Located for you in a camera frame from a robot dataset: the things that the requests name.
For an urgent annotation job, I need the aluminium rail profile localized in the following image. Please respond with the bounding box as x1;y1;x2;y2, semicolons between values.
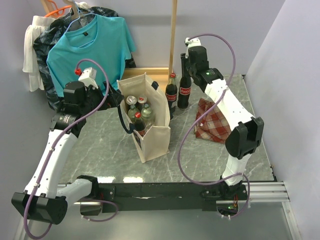
249;181;290;203

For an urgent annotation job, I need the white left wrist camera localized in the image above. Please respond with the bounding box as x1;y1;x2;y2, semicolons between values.
74;67;99;89

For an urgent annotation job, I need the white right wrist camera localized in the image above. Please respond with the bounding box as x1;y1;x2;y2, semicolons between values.
184;37;202;58

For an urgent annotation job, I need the coca-cola glass bottle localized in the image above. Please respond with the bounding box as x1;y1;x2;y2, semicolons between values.
134;112;146;137
177;76;192;109
165;73;178;119

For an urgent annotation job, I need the turquoise t-shirt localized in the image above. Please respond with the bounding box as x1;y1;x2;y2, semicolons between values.
46;15;136;97

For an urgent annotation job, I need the silver top drink can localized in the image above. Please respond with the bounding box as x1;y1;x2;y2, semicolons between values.
125;95;137;109

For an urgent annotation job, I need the red plaid cloth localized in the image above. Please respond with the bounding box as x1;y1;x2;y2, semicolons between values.
194;107;231;144

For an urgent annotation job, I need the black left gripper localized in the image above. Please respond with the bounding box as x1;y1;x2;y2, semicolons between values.
80;80;124;115

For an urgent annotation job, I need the beige canvas tote bag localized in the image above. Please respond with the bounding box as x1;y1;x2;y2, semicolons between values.
117;73;171;163

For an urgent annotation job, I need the orange plastic hanger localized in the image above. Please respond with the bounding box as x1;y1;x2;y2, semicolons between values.
41;0;72;18

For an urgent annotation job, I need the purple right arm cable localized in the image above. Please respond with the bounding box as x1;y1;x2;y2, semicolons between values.
176;33;251;219

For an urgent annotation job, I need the white hanging garment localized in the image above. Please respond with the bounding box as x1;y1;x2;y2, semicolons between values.
22;1;94;92

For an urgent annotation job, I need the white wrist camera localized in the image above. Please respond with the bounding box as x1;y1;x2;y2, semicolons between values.
74;67;99;89
184;37;202;58

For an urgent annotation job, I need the wooden clothes rack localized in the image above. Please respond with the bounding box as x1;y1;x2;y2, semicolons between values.
39;0;178;102

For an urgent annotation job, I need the left green cap clear bottle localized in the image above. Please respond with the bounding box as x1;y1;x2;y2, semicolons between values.
127;105;140;124

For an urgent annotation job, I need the light blue wire hanger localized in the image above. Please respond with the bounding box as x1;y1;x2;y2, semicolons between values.
64;3;98;49

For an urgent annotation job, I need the red tab drink can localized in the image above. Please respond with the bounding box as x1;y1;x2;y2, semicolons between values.
137;95;148;111

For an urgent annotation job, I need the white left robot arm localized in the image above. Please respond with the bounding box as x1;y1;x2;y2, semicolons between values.
11;81;124;225

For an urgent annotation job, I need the dark floral patterned shirt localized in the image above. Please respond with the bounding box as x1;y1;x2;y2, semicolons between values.
33;6;137;110

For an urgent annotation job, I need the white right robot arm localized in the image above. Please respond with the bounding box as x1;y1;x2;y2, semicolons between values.
183;43;264;199

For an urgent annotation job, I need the green cap clear bottle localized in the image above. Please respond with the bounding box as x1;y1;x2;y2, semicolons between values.
127;105;140;124
141;103;155;129

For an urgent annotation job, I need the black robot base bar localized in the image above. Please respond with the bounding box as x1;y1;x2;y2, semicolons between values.
81;182;250;213

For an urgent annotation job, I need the right green cap clear bottle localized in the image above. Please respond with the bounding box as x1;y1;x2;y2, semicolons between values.
141;103;155;129

